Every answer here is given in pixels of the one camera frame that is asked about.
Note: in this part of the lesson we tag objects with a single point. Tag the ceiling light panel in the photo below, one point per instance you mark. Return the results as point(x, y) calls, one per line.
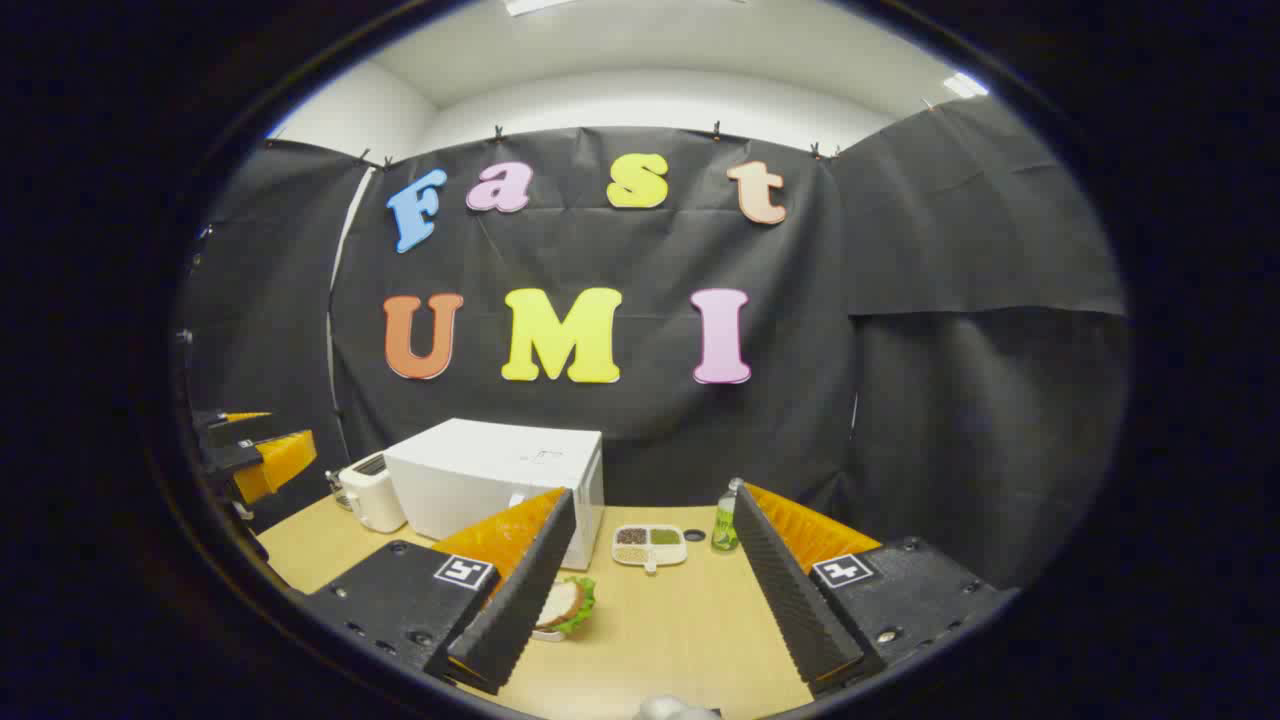
point(965, 85)
point(535, 5)

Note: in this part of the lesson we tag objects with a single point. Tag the white rectangular container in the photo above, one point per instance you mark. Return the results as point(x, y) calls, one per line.
point(548, 634)

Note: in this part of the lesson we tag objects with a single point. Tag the sandwich with lettuce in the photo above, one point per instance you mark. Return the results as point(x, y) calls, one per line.
point(568, 603)

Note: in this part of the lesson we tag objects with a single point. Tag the white divided dish of grains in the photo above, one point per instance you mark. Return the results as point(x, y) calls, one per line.
point(650, 545)

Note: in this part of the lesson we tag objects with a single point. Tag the green drink bottle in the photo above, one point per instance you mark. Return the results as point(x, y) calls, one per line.
point(726, 525)

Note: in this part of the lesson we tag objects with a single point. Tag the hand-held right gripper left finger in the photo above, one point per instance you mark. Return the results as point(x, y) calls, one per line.
point(520, 600)

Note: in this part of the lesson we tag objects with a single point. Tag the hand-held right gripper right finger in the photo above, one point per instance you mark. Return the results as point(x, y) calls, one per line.
point(785, 590)

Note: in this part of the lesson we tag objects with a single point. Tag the white toaster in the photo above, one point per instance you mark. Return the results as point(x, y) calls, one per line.
point(372, 495)

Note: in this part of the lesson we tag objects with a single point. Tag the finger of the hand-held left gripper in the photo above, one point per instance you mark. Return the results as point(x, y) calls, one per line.
point(240, 430)
point(280, 462)

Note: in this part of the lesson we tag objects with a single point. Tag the black backdrop cloth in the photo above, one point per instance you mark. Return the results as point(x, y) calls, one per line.
point(620, 420)

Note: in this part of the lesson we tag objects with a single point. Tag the white microwave oven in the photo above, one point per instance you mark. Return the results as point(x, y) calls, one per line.
point(480, 480)

